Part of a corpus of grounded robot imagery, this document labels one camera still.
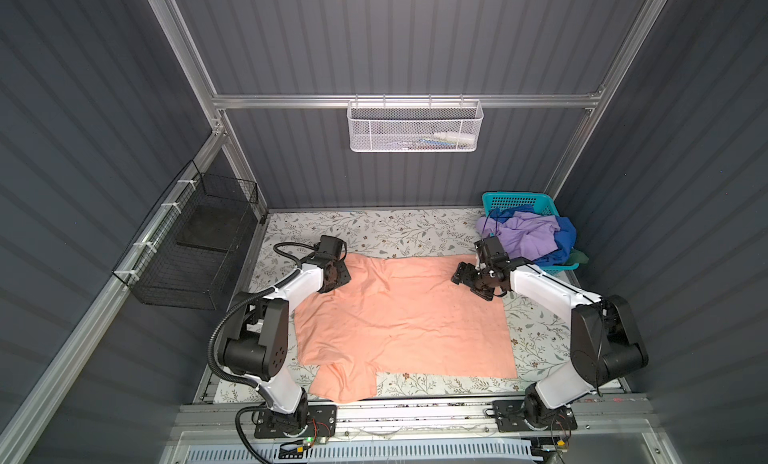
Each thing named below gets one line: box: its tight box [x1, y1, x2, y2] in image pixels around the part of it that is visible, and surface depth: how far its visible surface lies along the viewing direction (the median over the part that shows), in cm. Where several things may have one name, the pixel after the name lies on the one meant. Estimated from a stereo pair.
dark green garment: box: [565, 248, 589, 265], surface depth 94 cm
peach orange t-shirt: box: [294, 254, 518, 403], surface depth 90 cm
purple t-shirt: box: [476, 211, 561, 260], surface depth 96 cm
